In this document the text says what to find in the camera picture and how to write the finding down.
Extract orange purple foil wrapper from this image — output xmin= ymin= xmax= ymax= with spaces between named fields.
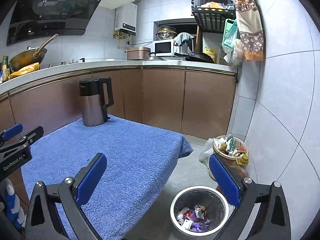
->
xmin=194 ymin=205 xmax=206 ymax=219

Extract red snack bag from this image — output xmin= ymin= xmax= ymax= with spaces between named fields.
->
xmin=182 ymin=210 xmax=193 ymax=220

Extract white round trash bin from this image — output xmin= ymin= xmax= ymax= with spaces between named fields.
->
xmin=170 ymin=186 xmax=231 ymax=239

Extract brown kitchen cabinets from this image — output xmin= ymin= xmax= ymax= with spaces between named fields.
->
xmin=0 ymin=65 xmax=238 ymax=205

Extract blue white gloved hand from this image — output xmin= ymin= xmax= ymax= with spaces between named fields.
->
xmin=1 ymin=178 xmax=26 ymax=230

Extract large cooking oil bottle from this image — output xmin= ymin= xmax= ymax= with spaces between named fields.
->
xmin=232 ymin=154 xmax=249 ymax=178

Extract yellow snack bag on counter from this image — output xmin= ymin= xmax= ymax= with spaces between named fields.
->
xmin=8 ymin=62 xmax=40 ymax=80

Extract black steel electric kettle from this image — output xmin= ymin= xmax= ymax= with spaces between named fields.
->
xmin=79 ymin=77 xmax=114 ymax=127

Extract cream overfull waste bin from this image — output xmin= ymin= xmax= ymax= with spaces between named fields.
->
xmin=199 ymin=134 xmax=249 ymax=169

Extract blue towel table cover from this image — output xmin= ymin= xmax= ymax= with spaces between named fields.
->
xmin=22 ymin=116 xmax=193 ymax=239

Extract black range hood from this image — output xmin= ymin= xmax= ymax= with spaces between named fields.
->
xmin=6 ymin=0 xmax=116 ymax=46

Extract pink rice cooker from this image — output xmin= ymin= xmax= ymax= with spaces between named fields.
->
xmin=126 ymin=47 xmax=151 ymax=60

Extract white water heater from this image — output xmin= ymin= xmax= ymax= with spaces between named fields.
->
xmin=113 ymin=3 xmax=137 ymax=38

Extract black frying pan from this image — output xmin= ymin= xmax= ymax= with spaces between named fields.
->
xmin=174 ymin=52 xmax=214 ymax=63

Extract white microwave oven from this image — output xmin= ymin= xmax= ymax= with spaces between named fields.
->
xmin=152 ymin=39 xmax=175 ymax=57

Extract green plastic bag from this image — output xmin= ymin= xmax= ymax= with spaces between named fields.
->
xmin=222 ymin=18 xmax=238 ymax=50

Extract floral hanging apron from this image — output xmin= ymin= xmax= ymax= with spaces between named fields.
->
xmin=234 ymin=0 xmax=264 ymax=61

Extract black dish rack shelf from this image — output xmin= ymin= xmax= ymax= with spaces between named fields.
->
xmin=191 ymin=0 xmax=236 ymax=34

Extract brass wok with handle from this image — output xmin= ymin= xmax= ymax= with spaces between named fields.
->
xmin=9 ymin=34 xmax=59 ymax=72

